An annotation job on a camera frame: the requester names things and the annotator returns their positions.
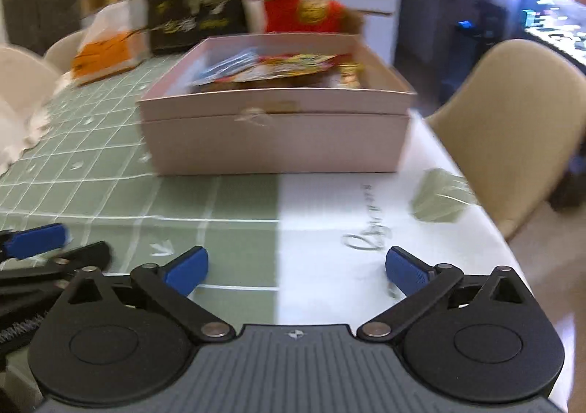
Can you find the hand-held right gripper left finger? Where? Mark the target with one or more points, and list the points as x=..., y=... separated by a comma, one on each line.
x=187, y=273

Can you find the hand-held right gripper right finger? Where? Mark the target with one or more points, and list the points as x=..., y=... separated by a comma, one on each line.
x=405, y=273

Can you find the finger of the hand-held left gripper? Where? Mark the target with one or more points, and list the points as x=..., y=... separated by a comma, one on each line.
x=36, y=240
x=87, y=256

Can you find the pink cardboard box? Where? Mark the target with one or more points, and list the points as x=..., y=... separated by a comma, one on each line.
x=274, y=143

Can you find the pile of snack packets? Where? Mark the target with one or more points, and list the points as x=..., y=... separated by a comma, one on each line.
x=284, y=67

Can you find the green white tablecloth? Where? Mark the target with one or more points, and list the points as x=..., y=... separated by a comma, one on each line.
x=206, y=202

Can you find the white bag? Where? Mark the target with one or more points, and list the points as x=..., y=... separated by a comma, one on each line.
x=16, y=134

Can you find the white chair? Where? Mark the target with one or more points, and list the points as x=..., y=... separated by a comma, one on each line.
x=23, y=69

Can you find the beige chair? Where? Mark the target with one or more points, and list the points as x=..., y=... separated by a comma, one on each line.
x=517, y=120
x=64, y=51

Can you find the orange tissue box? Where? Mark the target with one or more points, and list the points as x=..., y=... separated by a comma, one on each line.
x=105, y=51

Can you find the black appliance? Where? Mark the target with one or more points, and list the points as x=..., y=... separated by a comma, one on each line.
x=480, y=42

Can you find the large black printed bag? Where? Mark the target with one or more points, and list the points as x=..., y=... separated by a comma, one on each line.
x=197, y=15

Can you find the lit fish tank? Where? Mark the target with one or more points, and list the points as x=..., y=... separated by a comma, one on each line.
x=554, y=24

